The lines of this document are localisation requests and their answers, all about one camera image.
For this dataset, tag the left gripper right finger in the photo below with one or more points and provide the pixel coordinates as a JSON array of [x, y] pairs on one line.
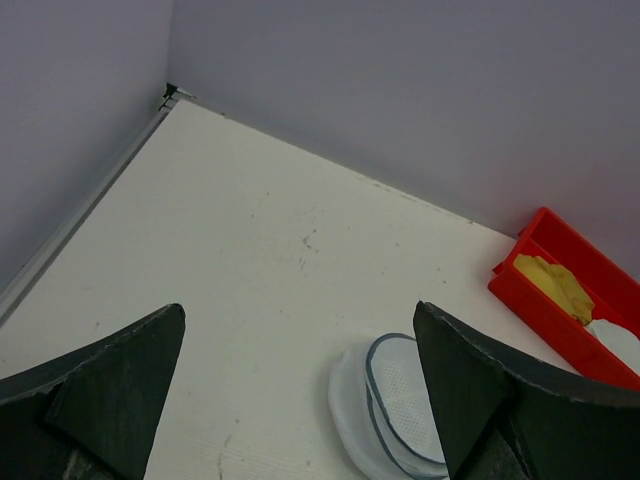
[[503, 414]]

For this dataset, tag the red plastic bin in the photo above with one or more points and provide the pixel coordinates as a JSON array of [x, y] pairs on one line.
[[614, 292]]

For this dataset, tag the pale green bra pad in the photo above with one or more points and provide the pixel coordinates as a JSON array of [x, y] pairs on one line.
[[619, 341]]

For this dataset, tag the left side table rail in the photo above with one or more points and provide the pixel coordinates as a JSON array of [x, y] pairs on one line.
[[23, 282]]

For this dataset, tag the beige bra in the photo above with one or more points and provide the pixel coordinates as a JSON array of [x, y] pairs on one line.
[[558, 284]]

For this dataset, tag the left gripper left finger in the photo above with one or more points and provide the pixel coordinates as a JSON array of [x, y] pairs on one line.
[[92, 413]]

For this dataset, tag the white mesh laundry bag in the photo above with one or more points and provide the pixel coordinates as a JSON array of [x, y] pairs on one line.
[[380, 406]]

